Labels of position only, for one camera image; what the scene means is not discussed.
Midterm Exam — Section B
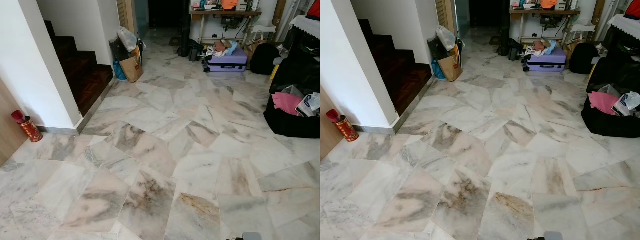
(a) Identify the clear plastic bag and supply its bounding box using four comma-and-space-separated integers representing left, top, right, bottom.
296, 92, 321, 118
612, 91, 640, 118

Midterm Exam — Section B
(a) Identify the red patterned tin canister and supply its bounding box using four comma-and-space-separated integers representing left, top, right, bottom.
336, 116, 360, 143
19, 116, 44, 143

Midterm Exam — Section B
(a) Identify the black duffel bag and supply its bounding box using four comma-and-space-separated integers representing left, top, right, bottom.
263, 92, 321, 139
581, 92, 640, 138

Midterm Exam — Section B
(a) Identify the pink cloth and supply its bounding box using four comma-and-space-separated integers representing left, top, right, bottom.
271, 92, 304, 117
588, 91, 621, 116

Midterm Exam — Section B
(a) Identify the black bulky bag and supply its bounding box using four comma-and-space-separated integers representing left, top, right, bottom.
586, 37, 640, 95
270, 37, 321, 96

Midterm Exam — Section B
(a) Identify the black backpack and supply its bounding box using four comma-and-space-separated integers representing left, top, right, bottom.
250, 43, 281, 76
569, 42, 600, 75

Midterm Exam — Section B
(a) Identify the dark wooden staircase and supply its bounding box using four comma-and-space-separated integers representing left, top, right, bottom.
358, 19, 434, 116
44, 20, 115, 117

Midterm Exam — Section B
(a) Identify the white lace tablecloth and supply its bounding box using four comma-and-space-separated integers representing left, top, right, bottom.
608, 14, 640, 41
289, 15, 321, 40

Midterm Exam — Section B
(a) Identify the purple suitcase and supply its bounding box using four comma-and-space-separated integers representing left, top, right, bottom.
523, 47, 568, 73
204, 48, 249, 74

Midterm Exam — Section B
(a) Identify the red cloth item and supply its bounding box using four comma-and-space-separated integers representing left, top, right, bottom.
306, 0, 321, 21
624, 0, 640, 21

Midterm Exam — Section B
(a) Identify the pile of clothes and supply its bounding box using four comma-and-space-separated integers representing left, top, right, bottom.
522, 39, 557, 58
202, 40, 239, 60

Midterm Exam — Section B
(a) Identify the blue bag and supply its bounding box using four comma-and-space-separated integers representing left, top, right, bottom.
113, 60, 128, 82
432, 60, 447, 81

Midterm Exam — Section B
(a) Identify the black flat bag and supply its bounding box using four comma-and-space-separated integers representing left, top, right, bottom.
109, 38, 132, 63
427, 37, 450, 62

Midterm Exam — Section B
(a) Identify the brown paper bag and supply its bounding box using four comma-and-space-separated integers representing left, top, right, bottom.
438, 46, 464, 83
120, 47, 145, 84

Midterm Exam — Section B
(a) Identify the small black bag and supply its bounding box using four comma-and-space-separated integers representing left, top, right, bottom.
508, 39, 524, 62
188, 40, 205, 62

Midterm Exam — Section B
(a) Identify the wooden workbench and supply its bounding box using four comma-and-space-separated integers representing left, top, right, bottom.
190, 7, 263, 46
509, 7, 582, 46

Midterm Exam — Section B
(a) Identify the white plastic bag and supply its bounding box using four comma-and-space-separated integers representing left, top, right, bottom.
435, 26, 457, 51
117, 27, 138, 53

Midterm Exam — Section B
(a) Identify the wooden louvred door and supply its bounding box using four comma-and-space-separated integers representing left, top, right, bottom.
116, 0, 136, 35
435, 0, 457, 36

